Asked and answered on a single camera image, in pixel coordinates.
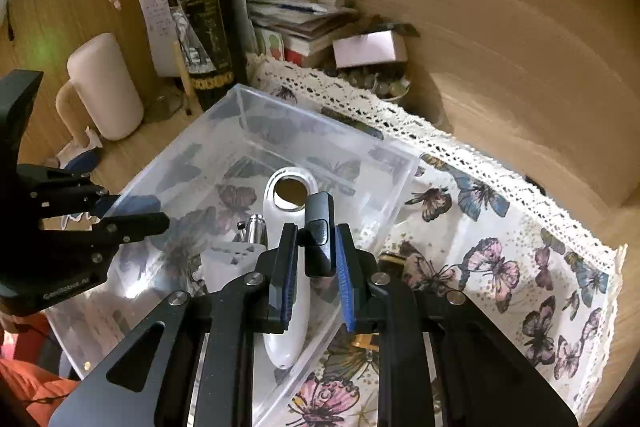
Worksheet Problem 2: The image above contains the stack of books and magazines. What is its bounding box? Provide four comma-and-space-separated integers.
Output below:
160, 0, 361, 70

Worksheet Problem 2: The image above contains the black key fob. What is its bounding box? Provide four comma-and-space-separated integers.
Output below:
299, 191, 336, 279

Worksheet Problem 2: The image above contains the person's orange clothing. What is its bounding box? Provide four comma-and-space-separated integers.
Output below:
0, 312, 81, 427

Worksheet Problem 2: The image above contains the yellow wooden stick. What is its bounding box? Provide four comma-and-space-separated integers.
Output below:
172, 42, 198, 115

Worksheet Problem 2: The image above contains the black box with orange end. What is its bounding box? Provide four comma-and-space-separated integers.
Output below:
350, 251, 406, 350

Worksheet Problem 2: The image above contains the clear plastic organizer box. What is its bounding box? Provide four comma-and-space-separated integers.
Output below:
45, 83, 421, 427

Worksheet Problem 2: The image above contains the white paper note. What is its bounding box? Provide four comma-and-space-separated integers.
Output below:
139, 0, 181, 78

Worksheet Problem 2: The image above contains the white oval handheld device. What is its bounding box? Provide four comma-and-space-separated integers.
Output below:
262, 167, 321, 370

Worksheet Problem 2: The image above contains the bowl of glass beads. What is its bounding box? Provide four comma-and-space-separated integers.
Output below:
325, 62, 413, 100

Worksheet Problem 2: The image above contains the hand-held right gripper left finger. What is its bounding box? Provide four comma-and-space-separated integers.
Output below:
47, 223, 301, 427

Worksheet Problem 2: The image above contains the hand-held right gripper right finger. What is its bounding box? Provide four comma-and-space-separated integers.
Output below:
336, 223, 586, 427

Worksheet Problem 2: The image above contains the white plug adapter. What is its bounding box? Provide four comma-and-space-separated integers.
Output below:
200, 242, 266, 295

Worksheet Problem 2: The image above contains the cream mug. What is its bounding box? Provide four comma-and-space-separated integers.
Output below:
55, 33, 146, 142

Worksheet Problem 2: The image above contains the dark wine bottle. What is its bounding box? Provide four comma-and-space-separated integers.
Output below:
164, 0, 248, 112

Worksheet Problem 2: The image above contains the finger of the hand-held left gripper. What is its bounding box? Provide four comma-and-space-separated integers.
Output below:
40, 211, 171, 275
15, 163, 121, 230

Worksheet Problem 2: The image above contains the butterfly print lace tablecloth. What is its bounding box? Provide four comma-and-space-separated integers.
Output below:
247, 54, 628, 427

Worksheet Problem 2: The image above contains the small cardboard box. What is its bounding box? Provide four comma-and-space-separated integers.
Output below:
332, 23, 418, 68

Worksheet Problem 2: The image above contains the crumpled white paper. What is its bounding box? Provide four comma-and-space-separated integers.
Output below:
52, 127, 103, 168

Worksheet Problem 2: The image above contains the silver metal cylinder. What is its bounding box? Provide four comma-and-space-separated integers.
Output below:
235, 213, 271, 248

